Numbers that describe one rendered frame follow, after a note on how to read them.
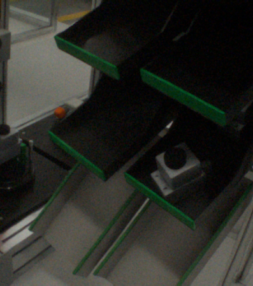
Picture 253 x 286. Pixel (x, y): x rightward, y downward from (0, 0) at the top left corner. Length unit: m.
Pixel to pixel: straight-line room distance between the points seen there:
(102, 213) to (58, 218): 0.09
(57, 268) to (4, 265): 0.14
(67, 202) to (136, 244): 0.15
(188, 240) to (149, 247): 0.07
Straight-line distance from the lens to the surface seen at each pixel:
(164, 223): 0.77
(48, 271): 0.97
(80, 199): 0.83
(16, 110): 1.50
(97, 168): 0.65
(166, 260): 0.75
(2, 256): 0.86
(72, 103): 1.28
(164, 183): 0.62
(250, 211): 0.71
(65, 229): 0.83
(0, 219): 0.92
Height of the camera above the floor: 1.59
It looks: 32 degrees down
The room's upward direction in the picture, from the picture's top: 9 degrees clockwise
